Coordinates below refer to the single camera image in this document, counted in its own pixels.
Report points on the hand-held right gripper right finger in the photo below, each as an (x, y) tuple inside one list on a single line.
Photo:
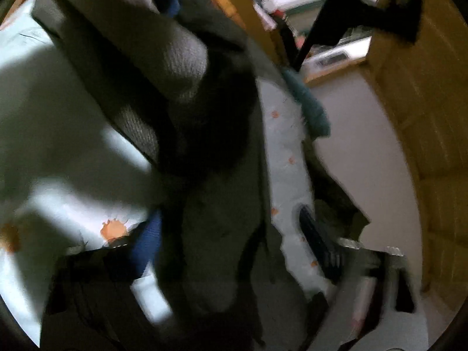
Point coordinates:
[(316, 238)]

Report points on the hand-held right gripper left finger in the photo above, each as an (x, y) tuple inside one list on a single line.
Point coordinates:
[(147, 240)]

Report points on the grey-green large garment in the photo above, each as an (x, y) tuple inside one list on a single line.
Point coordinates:
[(215, 124)]

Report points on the teal cloth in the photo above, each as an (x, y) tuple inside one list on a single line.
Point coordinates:
[(310, 106)]

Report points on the wooden wardrobe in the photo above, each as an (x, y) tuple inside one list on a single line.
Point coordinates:
[(427, 109)]

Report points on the white floral bed sheet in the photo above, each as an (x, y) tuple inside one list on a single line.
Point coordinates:
[(47, 91)]

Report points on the black hanging garment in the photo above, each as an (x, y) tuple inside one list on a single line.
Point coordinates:
[(369, 9)]

